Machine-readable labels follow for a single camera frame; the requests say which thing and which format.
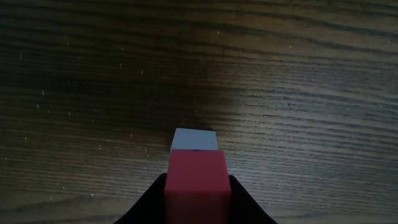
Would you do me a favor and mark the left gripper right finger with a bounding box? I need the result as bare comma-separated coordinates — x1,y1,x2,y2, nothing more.
229,174,279,224

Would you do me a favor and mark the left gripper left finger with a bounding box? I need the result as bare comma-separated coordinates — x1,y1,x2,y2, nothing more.
113,172,168,224

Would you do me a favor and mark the red cube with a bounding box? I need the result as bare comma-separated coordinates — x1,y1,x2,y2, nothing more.
164,149,233,224

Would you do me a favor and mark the white cube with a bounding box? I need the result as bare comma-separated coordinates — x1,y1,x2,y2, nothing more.
170,128,219,152

